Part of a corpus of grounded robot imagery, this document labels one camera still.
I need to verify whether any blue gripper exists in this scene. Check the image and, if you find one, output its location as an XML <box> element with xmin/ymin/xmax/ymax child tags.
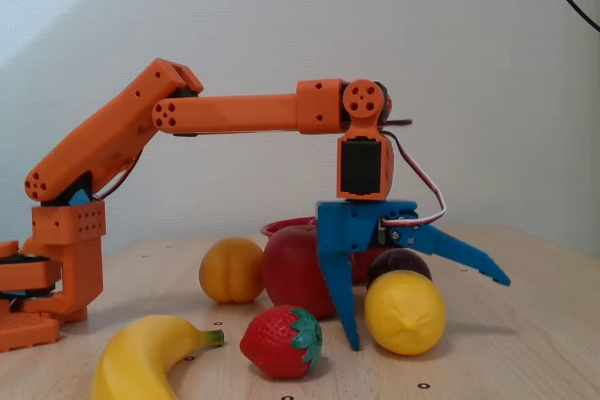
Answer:
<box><xmin>314</xmin><ymin>200</ymin><xmax>513</xmax><ymax>352</ymax></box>

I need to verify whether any yellow toy lemon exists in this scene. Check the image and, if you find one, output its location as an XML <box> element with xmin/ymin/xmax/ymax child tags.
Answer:
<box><xmin>364</xmin><ymin>270</ymin><xmax>447</xmax><ymax>356</ymax></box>

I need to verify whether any red speckled bowl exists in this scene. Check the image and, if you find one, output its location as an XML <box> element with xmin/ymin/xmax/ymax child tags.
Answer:
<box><xmin>260</xmin><ymin>215</ymin><xmax>393</xmax><ymax>285</ymax></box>

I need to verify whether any dark purple toy plum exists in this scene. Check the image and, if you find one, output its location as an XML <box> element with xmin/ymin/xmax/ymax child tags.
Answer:
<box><xmin>365</xmin><ymin>247</ymin><xmax>433</xmax><ymax>289</ymax></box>

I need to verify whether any red toy apple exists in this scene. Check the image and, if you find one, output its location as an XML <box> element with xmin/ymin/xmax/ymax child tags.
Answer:
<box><xmin>262</xmin><ymin>225</ymin><xmax>349</xmax><ymax>320</ymax></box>

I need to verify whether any red toy strawberry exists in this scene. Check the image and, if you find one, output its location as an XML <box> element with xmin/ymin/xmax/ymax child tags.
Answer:
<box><xmin>239</xmin><ymin>304</ymin><xmax>324</xmax><ymax>380</ymax></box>

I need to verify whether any orange toy peach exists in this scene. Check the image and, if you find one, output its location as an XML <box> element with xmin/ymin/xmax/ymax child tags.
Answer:
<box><xmin>198</xmin><ymin>236</ymin><xmax>266</xmax><ymax>304</ymax></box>

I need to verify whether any yellow toy banana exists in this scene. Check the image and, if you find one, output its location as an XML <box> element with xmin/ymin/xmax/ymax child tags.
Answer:
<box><xmin>92</xmin><ymin>314</ymin><xmax>225</xmax><ymax>400</ymax></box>

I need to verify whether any white red black servo cable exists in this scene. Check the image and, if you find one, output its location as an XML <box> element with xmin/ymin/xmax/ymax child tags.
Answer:
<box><xmin>379</xmin><ymin>117</ymin><xmax>448</xmax><ymax>232</ymax></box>

